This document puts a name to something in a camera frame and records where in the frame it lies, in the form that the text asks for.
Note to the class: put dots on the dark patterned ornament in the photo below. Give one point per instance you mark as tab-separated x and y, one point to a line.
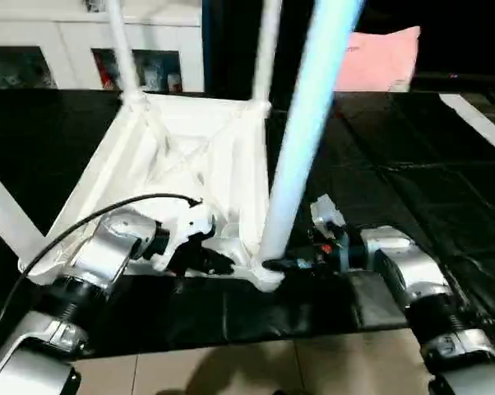
95	3

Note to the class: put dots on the white plastic table leg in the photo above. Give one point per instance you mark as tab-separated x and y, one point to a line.
309	123
124	49
266	49
9	210

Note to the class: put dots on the white plastic table top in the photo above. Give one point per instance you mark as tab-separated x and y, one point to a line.
190	156

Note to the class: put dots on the white flat board strip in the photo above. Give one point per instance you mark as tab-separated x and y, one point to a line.
478	123

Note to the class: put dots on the white glass-door cabinet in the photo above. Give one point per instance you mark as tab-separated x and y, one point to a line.
50	37

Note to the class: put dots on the black cabinet with gold label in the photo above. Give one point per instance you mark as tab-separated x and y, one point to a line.
231	41

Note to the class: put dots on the pink pillow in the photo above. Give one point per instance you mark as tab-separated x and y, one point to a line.
379	59

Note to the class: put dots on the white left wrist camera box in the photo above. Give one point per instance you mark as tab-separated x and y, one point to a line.
190	226

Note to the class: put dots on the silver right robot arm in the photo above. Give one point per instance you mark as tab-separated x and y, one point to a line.
412	271

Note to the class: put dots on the black work mat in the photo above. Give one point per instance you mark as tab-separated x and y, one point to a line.
412	164

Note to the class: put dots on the red bottle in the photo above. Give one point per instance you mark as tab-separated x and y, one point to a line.
106	72

